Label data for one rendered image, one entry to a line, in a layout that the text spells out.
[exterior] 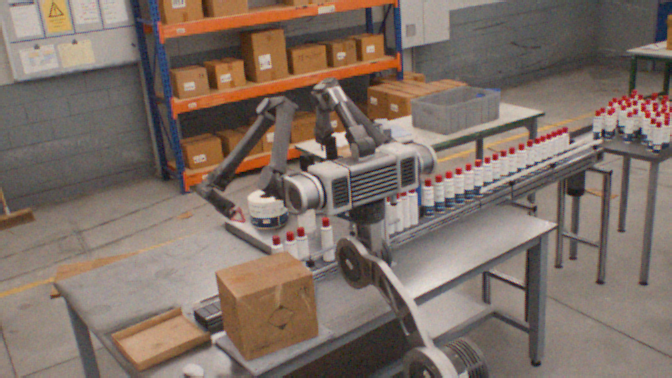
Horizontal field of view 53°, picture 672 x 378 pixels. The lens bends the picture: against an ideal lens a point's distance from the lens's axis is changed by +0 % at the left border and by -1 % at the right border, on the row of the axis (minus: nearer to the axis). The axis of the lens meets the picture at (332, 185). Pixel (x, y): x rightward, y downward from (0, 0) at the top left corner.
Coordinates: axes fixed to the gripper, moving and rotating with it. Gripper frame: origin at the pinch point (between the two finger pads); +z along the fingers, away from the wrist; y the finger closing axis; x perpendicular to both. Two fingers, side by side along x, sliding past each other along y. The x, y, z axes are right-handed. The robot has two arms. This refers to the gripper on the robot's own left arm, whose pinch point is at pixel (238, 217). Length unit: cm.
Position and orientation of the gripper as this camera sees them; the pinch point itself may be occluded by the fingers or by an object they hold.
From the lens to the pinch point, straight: 290.3
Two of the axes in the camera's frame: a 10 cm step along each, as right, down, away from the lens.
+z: 6.0, 5.6, 5.7
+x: -5.9, 7.9, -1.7
